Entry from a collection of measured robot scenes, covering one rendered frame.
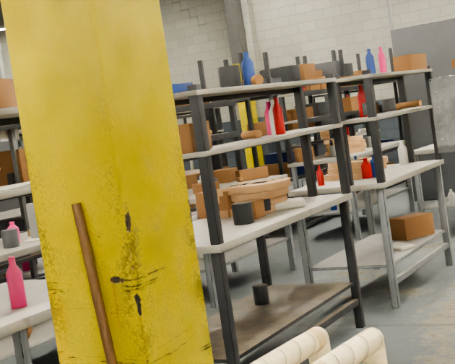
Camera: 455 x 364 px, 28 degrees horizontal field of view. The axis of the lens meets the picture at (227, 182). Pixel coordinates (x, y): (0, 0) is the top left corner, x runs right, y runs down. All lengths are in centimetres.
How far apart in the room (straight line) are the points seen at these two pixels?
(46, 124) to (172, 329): 57
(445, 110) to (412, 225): 579
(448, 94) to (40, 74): 95
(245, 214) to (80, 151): 303
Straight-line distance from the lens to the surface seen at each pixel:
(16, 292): 360
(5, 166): 754
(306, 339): 122
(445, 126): 176
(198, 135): 441
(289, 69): 1144
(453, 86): 175
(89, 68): 208
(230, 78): 502
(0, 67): 745
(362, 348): 117
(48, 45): 215
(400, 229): 751
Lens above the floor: 151
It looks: 4 degrees down
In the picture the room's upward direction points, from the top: 8 degrees counter-clockwise
